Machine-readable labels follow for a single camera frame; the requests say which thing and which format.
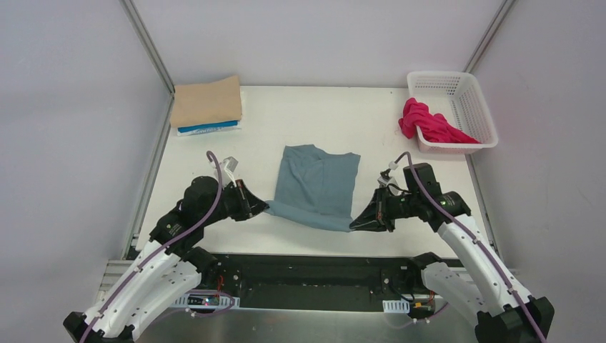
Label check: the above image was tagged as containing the grey-blue t shirt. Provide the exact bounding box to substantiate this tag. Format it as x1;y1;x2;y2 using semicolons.
266;144;360;232

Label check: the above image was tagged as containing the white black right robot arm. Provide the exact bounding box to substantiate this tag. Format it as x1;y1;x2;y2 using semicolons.
349;163;555;342

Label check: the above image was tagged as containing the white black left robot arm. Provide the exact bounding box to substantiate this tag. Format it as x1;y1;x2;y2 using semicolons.
63;176;269;342

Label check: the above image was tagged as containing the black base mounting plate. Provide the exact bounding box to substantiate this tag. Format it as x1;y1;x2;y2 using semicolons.
125;246;503;312

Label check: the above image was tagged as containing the pink red t shirt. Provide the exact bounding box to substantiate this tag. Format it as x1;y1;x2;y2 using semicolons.
398;97;480;144

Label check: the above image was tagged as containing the folded blue white t shirt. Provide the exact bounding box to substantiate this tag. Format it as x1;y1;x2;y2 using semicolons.
177;121;240;136

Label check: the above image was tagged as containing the right controller circuit board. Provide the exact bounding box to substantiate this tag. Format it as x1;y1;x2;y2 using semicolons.
410;302;434;313

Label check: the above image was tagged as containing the controller circuit board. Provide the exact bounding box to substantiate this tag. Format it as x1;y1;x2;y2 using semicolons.
410;302;434;313
187;294;221;307

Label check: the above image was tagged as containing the left controller circuit board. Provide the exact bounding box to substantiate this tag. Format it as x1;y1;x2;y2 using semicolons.
187;294;221;307

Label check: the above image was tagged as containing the folded tan t shirt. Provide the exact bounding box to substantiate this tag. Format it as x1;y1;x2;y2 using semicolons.
170;75;242;128

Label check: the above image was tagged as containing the white plastic laundry basket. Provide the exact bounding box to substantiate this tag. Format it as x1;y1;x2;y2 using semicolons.
407;71;499;154

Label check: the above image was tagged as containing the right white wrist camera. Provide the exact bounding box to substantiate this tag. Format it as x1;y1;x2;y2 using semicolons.
377;161;399;187

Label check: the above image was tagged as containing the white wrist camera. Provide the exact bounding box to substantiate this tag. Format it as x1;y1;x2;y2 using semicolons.
212;156;239;188
377;161;399;187

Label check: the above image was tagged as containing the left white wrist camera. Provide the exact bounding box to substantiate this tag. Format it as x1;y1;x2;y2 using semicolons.
212;156;239;188

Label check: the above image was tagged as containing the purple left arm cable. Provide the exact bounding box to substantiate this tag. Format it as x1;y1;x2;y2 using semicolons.
78;151;237;343

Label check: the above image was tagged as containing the left aluminium frame post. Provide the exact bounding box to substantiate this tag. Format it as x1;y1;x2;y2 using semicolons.
120;0;175;96

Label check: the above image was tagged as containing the aluminium frame post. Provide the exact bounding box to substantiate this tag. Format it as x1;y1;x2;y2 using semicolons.
120;0;175;96
463;0;517;74

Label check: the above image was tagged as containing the right aluminium frame post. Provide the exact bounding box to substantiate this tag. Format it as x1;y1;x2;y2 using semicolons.
463;0;517;74

